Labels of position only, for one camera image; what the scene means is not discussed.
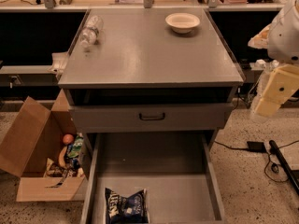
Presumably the white power strip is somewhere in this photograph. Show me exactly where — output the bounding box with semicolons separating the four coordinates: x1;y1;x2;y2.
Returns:
254;59;279;70

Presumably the blue chip bag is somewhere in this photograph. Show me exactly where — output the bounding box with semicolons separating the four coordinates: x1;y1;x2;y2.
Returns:
105;188;149;224

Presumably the closed upper grey drawer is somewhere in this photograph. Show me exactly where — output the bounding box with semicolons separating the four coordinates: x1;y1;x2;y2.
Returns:
70;103;233;133

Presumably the grey metal drawer cabinet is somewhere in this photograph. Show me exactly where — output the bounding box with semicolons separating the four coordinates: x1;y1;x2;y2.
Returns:
59;7;243;175

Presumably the orange fruit in box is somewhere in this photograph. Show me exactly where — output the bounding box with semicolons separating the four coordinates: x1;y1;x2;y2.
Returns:
63;134;74;145

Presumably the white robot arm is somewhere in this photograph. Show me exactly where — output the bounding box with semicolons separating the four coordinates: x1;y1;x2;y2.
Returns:
251;0;299;118

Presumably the open cardboard box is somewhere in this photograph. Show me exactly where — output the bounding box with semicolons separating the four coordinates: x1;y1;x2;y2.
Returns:
0;91;87;202

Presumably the open middle grey drawer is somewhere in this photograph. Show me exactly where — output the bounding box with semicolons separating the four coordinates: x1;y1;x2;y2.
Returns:
80;132;225;224

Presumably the green snack bag in box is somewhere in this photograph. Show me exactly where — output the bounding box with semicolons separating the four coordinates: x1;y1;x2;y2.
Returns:
66;134;83;159

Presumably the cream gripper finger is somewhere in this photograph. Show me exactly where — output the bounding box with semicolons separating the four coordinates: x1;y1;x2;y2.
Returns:
254;64;299;118

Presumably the black power adapter on floor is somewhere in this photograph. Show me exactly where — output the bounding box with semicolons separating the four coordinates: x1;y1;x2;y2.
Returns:
247;141;266;153

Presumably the clear plastic water bottle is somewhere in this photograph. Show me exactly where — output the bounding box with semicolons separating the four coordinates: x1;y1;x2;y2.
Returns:
79;15;104;49

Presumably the black drawer handle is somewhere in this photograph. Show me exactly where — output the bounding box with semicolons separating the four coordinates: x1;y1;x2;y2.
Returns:
138;113;166;121

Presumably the black bar on floor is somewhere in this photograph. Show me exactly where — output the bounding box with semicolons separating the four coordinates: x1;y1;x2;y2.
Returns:
269;140;299;195

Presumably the banana in box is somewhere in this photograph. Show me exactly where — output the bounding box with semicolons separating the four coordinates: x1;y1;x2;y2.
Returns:
58;146;67;169

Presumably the white paper bowl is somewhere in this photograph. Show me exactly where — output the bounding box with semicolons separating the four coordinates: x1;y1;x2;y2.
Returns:
165;13;200;34

